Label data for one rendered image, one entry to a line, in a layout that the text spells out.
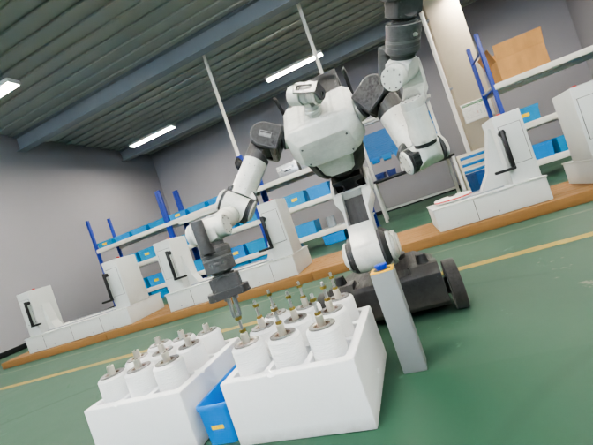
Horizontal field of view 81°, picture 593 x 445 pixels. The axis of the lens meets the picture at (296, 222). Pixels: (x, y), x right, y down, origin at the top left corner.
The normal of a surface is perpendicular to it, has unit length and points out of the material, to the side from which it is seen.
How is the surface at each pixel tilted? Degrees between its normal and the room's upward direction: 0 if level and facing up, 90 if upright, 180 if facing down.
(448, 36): 90
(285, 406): 90
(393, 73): 109
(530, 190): 90
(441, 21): 90
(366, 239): 51
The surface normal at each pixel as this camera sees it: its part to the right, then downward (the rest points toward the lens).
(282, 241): -0.27, 0.10
